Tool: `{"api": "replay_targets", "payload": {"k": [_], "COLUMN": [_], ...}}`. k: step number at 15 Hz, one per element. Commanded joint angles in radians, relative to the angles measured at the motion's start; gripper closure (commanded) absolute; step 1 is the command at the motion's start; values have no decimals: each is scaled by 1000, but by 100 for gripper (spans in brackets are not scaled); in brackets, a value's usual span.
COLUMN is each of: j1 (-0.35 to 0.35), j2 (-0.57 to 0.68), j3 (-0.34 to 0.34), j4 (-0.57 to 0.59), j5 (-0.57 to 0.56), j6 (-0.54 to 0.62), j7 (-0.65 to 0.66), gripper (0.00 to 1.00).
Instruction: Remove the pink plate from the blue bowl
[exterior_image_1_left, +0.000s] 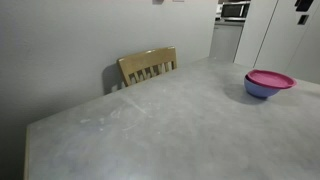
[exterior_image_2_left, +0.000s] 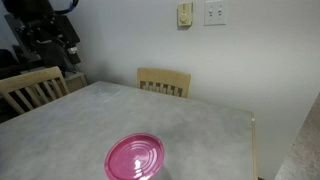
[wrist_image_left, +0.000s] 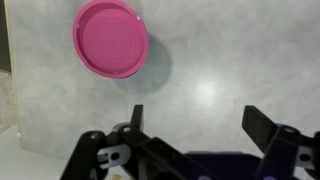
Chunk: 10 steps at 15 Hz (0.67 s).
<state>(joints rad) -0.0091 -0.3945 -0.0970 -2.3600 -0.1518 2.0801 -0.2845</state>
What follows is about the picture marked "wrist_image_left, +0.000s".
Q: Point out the pink round plastic lid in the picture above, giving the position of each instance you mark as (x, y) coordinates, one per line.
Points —
(111, 38)

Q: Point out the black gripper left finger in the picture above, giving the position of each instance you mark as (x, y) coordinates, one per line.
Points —
(133, 146)

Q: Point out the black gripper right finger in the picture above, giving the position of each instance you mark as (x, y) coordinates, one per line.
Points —
(276, 140)

